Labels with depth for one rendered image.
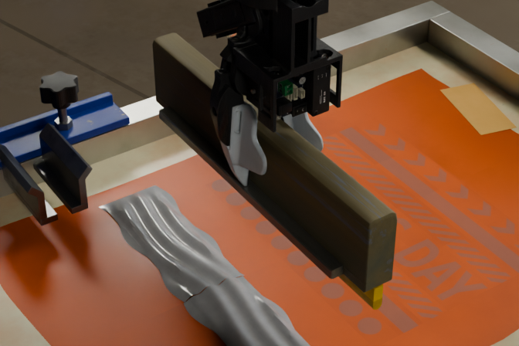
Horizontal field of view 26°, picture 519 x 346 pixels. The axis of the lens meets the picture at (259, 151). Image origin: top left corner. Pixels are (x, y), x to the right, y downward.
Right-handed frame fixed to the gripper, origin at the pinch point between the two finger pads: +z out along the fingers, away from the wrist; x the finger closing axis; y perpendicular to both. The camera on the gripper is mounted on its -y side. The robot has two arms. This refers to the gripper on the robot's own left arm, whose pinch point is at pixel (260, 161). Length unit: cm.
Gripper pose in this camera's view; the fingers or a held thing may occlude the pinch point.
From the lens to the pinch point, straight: 105.1
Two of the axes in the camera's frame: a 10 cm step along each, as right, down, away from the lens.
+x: 8.3, -3.2, 4.5
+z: 0.0, 8.1, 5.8
